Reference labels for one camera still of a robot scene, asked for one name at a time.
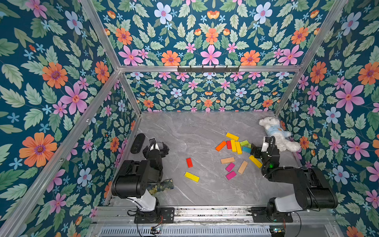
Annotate floral fabric pouch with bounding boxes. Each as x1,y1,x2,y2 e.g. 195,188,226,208
147,179,174,195

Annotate magenta block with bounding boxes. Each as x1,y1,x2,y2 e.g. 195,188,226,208
226,171,236,180
226,163,235,172

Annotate yellow upright block right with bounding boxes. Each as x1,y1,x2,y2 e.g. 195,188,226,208
235,142,242,155

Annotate orange block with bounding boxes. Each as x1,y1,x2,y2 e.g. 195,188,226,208
215,141,227,152

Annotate natural wood block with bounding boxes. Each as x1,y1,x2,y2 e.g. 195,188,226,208
220,157,235,164
238,161,248,174

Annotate yellow block at pile top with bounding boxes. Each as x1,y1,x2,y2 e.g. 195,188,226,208
226,133,239,141

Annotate teal block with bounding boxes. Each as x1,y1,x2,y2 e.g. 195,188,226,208
242,147,251,154

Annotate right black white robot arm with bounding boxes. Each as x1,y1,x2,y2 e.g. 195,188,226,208
249,136,338,223

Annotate red block in pile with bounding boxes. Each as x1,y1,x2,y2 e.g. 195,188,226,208
227,141,232,150

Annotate white teddy bear plush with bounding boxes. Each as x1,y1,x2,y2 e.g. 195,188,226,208
259,117,301,153

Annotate black oval remote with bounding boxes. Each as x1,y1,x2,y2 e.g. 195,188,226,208
130,133,146,154

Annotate yellow block lower right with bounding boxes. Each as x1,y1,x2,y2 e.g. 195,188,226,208
249,155,263,168

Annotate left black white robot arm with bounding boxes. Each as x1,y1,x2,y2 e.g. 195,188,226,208
111,138,169,213

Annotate long yellow block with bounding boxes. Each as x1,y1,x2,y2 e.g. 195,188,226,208
185,172,200,183

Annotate white vented strip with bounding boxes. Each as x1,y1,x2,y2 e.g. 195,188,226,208
99,225,271,237

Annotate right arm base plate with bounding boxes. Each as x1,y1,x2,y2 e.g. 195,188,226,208
248,206,293,223

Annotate metal hook rail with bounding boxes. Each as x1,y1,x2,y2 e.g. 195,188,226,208
177,65,240,74

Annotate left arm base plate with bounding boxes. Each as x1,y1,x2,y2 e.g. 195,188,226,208
134,207,175,224

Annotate yellow upright block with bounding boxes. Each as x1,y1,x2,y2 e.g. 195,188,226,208
231,140,237,153
235,142,242,155

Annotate small red block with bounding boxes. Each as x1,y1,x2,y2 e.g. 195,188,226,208
186,158,193,168

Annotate light green block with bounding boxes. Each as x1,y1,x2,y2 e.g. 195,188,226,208
240,140,249,147

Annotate yellow upright block left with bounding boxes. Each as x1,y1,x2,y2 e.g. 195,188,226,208
231,140,237,153

